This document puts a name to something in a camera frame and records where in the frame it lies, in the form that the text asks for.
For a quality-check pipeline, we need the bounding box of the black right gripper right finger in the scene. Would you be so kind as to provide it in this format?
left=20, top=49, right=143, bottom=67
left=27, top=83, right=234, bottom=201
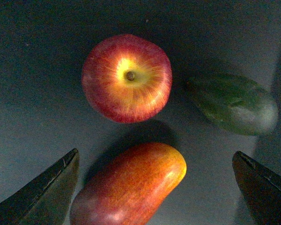
left=232, top=151, right=281, bottom=225

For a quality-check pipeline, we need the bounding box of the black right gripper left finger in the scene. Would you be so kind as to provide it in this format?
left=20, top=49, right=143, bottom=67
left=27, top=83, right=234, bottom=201
left=0, top=149, right=80, bottom=225

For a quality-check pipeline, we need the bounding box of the red yellow apple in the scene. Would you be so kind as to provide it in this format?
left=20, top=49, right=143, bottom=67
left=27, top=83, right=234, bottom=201
left=81, top=34, right=172, bottom=123

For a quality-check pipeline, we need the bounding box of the red orange mango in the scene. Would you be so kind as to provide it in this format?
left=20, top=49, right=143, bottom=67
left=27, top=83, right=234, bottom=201
left=70, top=142, right=187, bottom=225

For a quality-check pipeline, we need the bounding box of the green avocado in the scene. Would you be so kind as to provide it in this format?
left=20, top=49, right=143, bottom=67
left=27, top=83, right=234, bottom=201
left=187, top=73, right=278, bottom=135

